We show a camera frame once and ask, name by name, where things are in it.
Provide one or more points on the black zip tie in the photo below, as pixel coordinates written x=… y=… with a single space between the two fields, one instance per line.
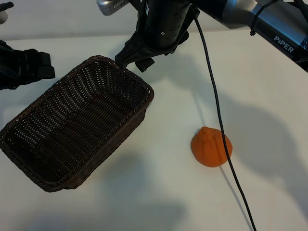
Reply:
x=253 y=22

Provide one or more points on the orange mandarin fruit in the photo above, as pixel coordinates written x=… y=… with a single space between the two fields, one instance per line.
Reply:
x=207 y=149

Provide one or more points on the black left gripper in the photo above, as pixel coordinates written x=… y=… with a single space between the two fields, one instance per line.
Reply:
x=12 y=69

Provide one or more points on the dark brown wicker basket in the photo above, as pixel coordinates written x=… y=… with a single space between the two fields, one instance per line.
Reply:
x=72 y=125

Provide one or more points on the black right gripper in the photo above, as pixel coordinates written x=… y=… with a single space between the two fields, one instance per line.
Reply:
x=166 y=51

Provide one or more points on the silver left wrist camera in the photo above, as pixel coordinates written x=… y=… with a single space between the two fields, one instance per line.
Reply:
x=4 y=6

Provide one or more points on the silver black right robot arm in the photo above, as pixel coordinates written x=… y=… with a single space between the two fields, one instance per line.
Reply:
x=240 y=14

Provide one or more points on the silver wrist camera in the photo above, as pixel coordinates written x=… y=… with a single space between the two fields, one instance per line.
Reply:
x=4 y=6
x=108 y=7

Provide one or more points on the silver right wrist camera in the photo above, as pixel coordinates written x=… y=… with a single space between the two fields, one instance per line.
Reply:
x=108 y=7

